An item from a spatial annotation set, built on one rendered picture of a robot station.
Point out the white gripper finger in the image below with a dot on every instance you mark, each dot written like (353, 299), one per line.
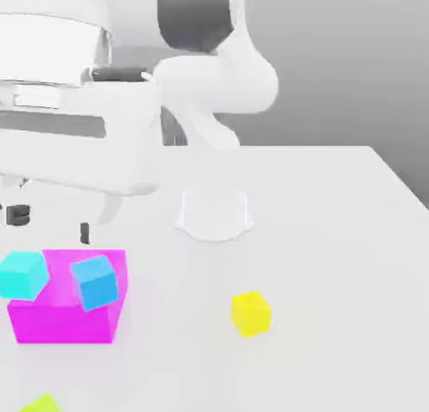
(110, 207)
(18, 215)

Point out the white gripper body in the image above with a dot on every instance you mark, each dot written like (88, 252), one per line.
(130, 144)

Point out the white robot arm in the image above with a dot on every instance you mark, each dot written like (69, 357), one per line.
(241, 83)

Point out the small cyan cube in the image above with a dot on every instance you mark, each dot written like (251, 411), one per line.
(21, 276)

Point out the small blue cube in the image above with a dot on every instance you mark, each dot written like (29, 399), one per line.
(97, 284)

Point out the small yellow cube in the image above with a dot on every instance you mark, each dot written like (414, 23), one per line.
(251, 315)

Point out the small lime green cube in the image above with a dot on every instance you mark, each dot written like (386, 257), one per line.
(42, 404)

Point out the large magenta box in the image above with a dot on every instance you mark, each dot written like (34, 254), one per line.
(63, 323)

